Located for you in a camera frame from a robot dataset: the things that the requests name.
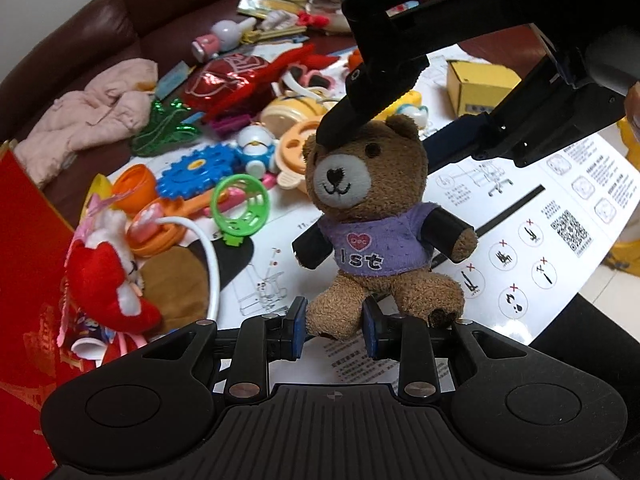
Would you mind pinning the brown leather sofa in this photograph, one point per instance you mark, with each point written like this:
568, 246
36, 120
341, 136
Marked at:
75, 35

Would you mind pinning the brown teddy bear purple shirt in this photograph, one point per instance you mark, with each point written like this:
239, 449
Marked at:
350, 175

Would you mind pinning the yellow plastic object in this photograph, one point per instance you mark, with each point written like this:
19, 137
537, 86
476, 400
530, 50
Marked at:
631, 255

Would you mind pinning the blue card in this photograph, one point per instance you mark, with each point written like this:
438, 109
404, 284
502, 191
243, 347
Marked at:
175, 77

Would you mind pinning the black felt piece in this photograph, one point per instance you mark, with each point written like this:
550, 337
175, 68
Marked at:
232, 260

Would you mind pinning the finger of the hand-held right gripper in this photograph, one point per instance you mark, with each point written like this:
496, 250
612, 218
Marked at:
370, 95
455, 145

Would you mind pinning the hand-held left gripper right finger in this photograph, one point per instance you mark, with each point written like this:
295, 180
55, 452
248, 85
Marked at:
371, 332

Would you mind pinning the pink jacket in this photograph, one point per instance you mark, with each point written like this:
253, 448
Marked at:
90, 115

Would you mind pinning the magenta plastic toy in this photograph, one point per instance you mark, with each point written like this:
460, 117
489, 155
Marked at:
230, 124

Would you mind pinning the red gift bag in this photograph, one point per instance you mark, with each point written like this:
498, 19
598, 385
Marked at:
25, 285

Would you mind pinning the yellow plastic half ball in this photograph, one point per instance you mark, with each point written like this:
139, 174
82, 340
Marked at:
100, 190

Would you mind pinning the brown suede pouch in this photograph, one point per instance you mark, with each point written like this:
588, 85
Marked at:
175, 285

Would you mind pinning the pink plastic stick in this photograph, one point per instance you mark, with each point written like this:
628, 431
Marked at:
270, 181

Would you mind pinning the pink plastic loop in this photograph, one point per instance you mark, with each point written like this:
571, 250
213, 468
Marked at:
122, 346

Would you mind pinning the pink sunglasses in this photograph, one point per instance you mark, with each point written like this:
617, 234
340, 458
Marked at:
312, 77

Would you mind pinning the red bow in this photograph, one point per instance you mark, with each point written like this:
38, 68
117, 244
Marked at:
315, 19

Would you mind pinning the small purple cup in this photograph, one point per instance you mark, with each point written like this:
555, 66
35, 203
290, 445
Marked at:
87, 335

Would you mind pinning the pink pig toy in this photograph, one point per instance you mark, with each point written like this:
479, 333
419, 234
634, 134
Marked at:
222, 37

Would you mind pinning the yellow toy bowl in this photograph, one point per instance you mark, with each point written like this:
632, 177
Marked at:
290, 112

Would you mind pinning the white rabbit plush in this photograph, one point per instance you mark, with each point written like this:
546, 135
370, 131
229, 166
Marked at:
107, 225

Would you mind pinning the orange plastic half ball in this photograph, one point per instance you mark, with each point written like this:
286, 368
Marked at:
135, 185

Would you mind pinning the orange toy pan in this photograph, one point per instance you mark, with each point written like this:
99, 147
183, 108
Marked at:
165, 242

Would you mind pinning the red heart foil balloon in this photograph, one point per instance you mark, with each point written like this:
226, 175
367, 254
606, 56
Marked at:
220, 80

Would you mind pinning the peach plastic lidded bowl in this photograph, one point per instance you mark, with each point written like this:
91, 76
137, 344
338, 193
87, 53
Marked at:
295, 155

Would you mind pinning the yellow cardboard box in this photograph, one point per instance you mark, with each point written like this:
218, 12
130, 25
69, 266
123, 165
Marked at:
475, 85

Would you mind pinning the blue white robot cat toy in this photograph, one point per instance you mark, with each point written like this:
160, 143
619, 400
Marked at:
255, 147

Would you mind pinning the white plastic hoop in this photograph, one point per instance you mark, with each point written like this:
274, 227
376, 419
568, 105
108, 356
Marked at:
212, 270

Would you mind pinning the white instruction sheet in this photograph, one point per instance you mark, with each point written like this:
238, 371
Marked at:
500, 220

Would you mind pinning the red plush toy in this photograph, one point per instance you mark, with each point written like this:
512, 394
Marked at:
105, 280

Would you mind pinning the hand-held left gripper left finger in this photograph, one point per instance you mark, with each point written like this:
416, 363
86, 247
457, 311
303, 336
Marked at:
298, 332

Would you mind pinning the pink frilly ribbon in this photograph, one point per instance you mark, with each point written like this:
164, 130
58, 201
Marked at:
97, 207

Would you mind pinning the pink toy dish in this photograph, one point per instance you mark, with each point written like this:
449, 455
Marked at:
145, 222

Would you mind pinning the blue plastic gear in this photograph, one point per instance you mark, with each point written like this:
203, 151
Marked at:
195, 170

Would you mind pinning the green tinsel bow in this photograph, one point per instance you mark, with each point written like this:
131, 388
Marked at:
165, 130

